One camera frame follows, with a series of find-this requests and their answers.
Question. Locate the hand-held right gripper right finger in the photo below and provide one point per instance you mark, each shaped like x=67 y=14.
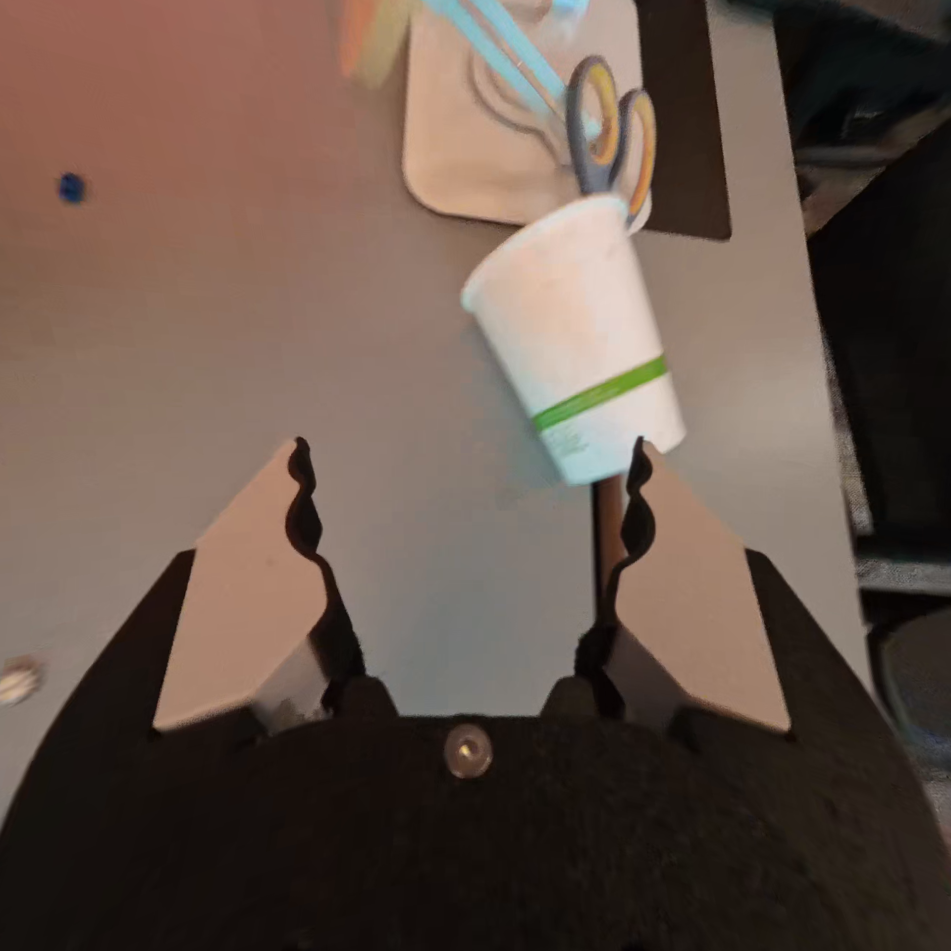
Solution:
x=698 y=594

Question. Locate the grey desk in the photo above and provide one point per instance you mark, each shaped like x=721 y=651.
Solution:
x=223 y=334

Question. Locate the grey yellow scissors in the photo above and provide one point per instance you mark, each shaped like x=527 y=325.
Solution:
x=591 y=163

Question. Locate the wooden tablet stand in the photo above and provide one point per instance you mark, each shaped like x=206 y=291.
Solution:
x=460 y=148

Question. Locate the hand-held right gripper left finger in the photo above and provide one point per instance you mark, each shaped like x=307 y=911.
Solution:
x=238 y=594

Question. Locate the small blue plastic piece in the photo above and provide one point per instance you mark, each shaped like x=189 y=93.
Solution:
x=72 y=188

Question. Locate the white paper cup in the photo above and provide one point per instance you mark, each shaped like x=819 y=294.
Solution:
x=572 y=334

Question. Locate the small wooden gear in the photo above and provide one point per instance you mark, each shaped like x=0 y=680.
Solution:
x=18 y=680

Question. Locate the black mesh office chair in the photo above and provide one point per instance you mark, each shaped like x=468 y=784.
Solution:
x=891 y=371

